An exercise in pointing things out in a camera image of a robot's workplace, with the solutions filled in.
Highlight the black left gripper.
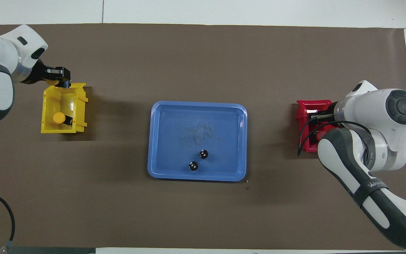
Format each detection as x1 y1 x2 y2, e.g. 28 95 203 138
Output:
34 65 71 84

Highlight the red plastic bin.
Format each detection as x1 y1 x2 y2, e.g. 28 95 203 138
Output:
296 100 333 153

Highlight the blue plastic tray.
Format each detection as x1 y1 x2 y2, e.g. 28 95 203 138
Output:
147 101 248 182

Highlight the brown paper mat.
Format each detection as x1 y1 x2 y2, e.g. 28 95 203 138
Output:
0 23 406 249

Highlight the yellow plastic bin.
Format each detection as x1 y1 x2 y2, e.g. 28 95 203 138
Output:
41 83 89 134

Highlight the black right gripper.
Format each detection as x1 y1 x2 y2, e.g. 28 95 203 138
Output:
308 110 339 125

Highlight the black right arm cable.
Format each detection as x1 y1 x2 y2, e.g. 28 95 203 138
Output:
297 120 371 157

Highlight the yellow push button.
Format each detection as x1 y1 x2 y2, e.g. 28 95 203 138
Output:
53 112 74 126
46 79 72 89

